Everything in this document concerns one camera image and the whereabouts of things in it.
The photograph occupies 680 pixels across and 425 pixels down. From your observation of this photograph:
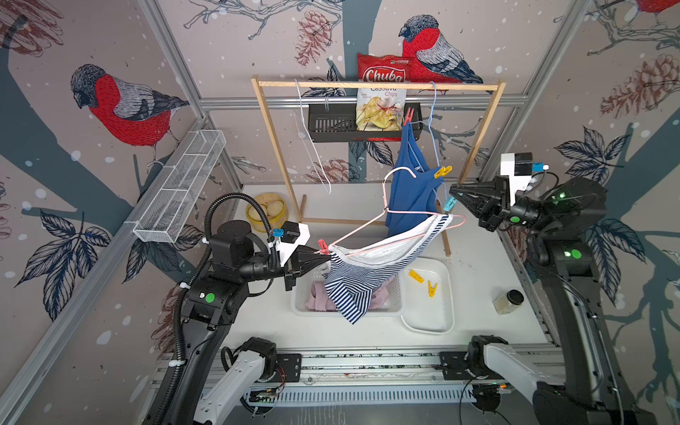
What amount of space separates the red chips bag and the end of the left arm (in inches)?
20.8

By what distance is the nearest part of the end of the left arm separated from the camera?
0.49 metres

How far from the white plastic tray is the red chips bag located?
1.68 ft

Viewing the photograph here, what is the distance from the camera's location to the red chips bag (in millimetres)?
849

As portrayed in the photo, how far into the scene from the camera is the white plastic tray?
30.9 inches

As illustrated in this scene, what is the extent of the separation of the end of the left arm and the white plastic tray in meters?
0.37
